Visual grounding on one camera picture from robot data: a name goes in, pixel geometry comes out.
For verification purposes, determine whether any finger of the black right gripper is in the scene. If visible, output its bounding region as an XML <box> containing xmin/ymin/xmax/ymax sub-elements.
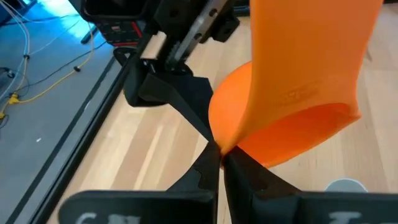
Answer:
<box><xmin>138</xmin><ymin>73</ymin><xmax>215</xmax><ymax>143</ymax></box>

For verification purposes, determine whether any white cable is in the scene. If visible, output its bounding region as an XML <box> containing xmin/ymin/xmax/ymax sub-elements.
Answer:
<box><xmin>0</xmin><ymin>0</ymin><xmax>80</xmax><ymax>103</ymax></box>

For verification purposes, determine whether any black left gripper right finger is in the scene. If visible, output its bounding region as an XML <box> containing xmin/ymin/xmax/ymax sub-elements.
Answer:
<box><xmin>222</xmin><ymin>146</ymin><xmax>398</xmax><ymax>224</ymax></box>

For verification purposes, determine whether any orange measuring cup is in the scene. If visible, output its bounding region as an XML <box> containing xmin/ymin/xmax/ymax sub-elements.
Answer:
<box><xmin>208</xmin><ymin>0</ymin><xmax>385</xmax><ymax>169</ymax></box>

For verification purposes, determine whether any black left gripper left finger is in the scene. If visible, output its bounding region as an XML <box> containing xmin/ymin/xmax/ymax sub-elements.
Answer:
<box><xmin>58</xmin><ymin>141</ymin><xmax>222</xmax><ymax>224</ymax></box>

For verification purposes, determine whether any red and black toolbox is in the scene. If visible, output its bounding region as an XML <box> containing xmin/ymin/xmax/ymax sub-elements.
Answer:
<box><xmin>68</xmin><ymin>0</ymin><xmax>150</xmax><ymax>48</ymax></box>

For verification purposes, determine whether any black aluminium table frame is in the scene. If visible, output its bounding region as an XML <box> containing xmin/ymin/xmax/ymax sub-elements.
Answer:
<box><xmin>6</xmin><ymin>29</ymin><xmax>147</xmax><ymax>224</ymax></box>

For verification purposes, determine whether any yellow floor cable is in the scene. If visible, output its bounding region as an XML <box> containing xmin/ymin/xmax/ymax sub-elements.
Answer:
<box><xmin>0</xmin><ymin>23</ymin><xmax>95</xmax><ymax>119</ymax></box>

